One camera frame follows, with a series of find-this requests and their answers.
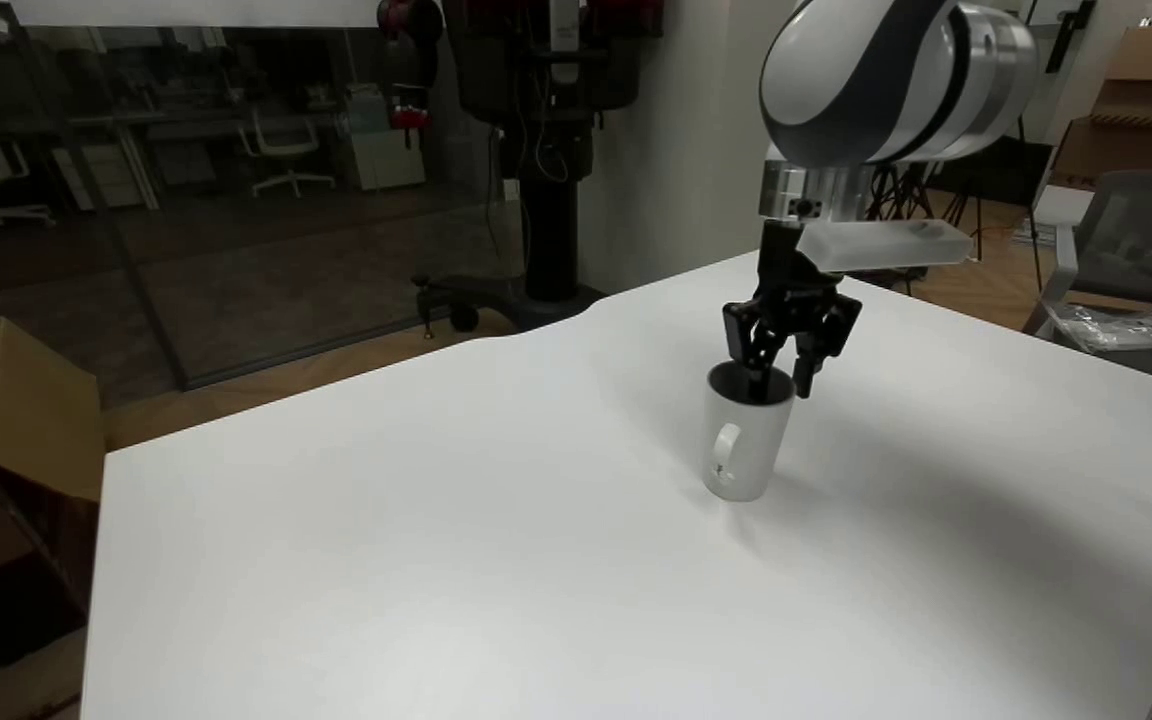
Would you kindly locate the white paper table cover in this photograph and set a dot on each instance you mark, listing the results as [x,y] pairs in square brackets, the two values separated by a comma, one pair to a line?
[539,575]

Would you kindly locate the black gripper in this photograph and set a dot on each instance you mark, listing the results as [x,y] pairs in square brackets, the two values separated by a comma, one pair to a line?
[790,286]

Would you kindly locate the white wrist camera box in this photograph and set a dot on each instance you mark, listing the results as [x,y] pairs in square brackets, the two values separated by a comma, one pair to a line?
[890,246]

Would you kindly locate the large clear plastic bag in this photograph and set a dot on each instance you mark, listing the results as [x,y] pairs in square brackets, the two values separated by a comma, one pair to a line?
[1139,323]

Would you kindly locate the black hanging device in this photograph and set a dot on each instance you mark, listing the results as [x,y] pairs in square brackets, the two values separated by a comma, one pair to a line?
[1070,34]

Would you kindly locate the black fabric panel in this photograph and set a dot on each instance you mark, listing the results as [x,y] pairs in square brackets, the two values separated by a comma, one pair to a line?
[1003,181]

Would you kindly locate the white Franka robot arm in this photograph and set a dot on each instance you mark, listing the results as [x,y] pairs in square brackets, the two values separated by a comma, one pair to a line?
[898,81]

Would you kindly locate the white ceramic mug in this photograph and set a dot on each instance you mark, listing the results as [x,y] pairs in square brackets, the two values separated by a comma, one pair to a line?
[752,446]

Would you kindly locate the open brown cardboard box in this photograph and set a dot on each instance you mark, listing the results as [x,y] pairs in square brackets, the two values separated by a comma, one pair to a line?
[31,427]

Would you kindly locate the large closed cardboard box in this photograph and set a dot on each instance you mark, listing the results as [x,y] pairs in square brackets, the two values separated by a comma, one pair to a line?
[1139,107]

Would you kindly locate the white drawer cabinet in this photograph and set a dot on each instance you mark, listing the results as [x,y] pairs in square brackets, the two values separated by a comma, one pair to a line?
[117,178]
[381,147]

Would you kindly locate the black camera tripod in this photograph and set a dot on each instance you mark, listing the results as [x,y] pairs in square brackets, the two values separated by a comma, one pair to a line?
[890,195]

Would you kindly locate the small red object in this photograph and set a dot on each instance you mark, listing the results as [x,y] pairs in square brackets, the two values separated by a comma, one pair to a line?
[401,121]

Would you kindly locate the black machine on pedestal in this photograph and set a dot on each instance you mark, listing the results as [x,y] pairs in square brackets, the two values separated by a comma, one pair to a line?
[553,200]

